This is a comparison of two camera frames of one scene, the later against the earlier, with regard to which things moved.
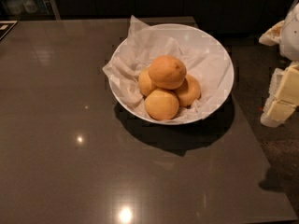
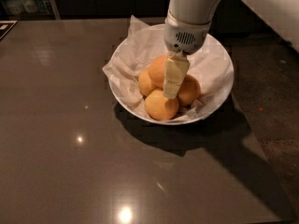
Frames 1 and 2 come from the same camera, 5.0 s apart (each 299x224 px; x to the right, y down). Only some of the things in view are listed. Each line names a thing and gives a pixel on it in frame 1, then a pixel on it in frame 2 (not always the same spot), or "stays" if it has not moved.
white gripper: x=290 y=36 to x=184 y=36
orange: x=146 y=86 stays
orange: x=189 y=92 stays
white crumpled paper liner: x=205 y=56 stays
